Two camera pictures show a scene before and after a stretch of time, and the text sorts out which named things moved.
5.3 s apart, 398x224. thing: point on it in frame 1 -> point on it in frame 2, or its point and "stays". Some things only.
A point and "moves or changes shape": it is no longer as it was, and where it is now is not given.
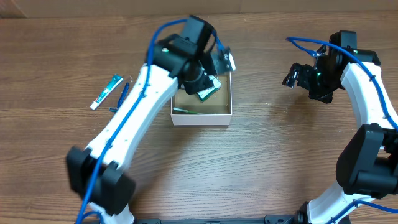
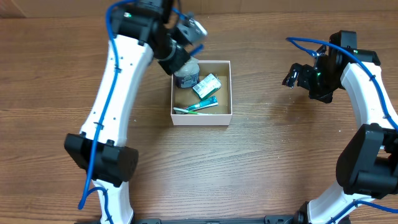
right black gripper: [306, 73] stays
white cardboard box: [188, 109] stays
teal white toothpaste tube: [112, 84] moves or changes shape
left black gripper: [193, 87] -> [168, 64]
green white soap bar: [204, 94] stays
